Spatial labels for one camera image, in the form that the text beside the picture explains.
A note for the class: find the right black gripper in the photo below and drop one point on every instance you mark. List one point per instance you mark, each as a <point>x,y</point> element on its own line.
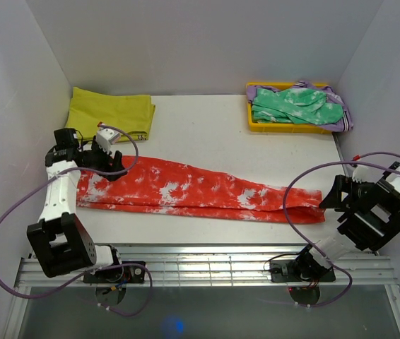
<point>333,200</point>

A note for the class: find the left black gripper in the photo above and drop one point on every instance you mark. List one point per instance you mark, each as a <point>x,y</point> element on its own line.
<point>116,164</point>

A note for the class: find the red tie-dye trousers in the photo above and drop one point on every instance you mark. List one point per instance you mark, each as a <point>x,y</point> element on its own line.
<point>171,188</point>

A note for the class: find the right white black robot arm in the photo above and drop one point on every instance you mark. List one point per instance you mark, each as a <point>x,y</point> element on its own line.
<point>370,218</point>

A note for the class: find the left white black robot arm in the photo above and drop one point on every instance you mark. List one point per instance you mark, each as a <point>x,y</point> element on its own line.
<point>59,240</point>

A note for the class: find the folded yellow-green trousers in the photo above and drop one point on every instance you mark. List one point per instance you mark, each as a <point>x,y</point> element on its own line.
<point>131,113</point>

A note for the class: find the green tie-dye trousers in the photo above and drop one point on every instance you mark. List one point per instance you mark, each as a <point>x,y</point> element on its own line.
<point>295,106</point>

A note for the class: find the purple striped garment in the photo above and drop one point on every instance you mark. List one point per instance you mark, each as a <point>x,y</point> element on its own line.
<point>342,125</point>

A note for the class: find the yellow plastic bin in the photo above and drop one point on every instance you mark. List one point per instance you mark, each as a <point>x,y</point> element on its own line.
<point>278,127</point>

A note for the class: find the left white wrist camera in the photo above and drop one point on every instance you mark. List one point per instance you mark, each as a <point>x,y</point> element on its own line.
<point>106,137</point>

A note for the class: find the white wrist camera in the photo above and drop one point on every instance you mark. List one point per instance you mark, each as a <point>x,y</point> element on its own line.
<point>362,173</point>
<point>106,137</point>

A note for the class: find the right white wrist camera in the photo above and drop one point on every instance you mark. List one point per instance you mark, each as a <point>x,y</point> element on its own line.
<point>362,173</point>

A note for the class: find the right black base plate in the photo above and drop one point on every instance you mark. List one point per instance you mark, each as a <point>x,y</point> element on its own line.
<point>288,271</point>

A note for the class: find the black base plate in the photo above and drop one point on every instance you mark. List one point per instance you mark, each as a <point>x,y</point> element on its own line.
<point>132,273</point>
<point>288,271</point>

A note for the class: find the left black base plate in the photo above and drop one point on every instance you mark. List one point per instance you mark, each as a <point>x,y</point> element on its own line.
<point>132,273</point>

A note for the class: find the aluminium rail frame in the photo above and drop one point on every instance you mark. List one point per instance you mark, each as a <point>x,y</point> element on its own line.
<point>183,252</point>

